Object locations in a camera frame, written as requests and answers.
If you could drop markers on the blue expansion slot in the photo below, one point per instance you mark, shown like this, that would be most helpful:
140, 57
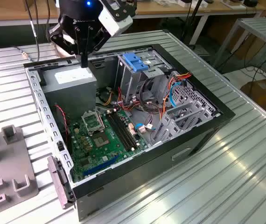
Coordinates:
100, 166

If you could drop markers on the silver optical drive cage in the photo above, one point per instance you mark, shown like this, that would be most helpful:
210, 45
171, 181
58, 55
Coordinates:
133, 79

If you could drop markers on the green motherboard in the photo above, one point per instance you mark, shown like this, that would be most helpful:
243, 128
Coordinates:
109, 151

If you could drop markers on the black case lock button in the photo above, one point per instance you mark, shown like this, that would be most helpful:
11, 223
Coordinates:
59, 146

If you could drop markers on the grey power supply unit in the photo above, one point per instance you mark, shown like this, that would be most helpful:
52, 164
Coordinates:
70, 93

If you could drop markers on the wooden desk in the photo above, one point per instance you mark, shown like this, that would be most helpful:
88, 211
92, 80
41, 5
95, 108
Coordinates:
7, 10

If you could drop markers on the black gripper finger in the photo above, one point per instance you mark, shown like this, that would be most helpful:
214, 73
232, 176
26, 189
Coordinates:
95, 39
58, 35

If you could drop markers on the grey card retention latch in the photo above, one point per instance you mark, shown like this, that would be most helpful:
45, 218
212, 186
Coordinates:
57, 182

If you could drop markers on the flat brown cardboard box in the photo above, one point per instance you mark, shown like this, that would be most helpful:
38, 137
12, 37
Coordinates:
252, 50

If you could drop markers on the CPU socket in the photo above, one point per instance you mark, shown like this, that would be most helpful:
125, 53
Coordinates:
101, 141

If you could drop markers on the metal slat side table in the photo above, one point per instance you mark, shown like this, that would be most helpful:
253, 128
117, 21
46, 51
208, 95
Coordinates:
263, 30

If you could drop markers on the silver disk bay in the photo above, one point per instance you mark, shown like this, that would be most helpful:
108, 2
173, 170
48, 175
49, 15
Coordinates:
173, 128

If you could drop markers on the black RAM slot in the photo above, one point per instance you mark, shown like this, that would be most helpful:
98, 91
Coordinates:
124, 130
127, 129
117, 132
121, 131

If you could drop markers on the large cardboard box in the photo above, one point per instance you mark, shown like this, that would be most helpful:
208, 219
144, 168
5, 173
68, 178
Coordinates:
263, 98

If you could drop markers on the black open PC case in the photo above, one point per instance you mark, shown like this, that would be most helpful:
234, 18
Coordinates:
147, 168

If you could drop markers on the small black device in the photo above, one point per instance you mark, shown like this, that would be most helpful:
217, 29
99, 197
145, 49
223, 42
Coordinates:
250, 2

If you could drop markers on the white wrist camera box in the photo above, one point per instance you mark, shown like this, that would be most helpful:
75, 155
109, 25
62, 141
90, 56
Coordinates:
114, 25

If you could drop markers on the small brown cardboard box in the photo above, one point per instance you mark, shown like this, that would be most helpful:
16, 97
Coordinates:
43, 4

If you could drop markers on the grey parts rack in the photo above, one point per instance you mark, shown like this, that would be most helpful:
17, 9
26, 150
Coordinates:
7, 163

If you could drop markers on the blue drive cage latch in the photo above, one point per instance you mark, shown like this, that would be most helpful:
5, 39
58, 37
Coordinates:
135, 63

